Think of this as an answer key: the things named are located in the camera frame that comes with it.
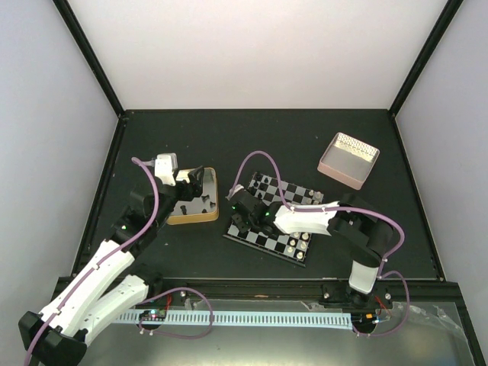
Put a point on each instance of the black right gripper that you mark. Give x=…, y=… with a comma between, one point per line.
x=242, y=226

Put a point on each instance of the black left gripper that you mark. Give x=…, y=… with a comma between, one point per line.
x=196, y=186

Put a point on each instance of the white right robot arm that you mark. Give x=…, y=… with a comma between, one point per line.
x=370, y=237

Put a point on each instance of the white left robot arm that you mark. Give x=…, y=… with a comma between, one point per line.
x=110, y=283

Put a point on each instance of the yellow bear tin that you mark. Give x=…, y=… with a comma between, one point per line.
x=199, y=211

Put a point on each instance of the black white chessboard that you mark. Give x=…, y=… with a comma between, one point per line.
x=277, y=242

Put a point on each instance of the pink patterned tray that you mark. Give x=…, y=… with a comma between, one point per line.
x=348, y=160

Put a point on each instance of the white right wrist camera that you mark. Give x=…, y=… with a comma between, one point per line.
x=234, y=190

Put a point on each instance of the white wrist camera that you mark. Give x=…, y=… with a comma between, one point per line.
x=166, y=164
x=234, y=190

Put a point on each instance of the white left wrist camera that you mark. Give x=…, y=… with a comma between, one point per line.
x=166, y=164

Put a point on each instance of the light blue slotted rail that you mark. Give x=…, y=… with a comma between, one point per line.
x=239, y=318

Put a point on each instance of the black corner frame post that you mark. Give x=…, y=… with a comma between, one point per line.
x=71, y=21

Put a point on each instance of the black front mounting rail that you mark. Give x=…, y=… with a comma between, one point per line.
x=329, y=292

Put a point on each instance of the black right frame post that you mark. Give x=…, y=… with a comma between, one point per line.
x=428, y=48

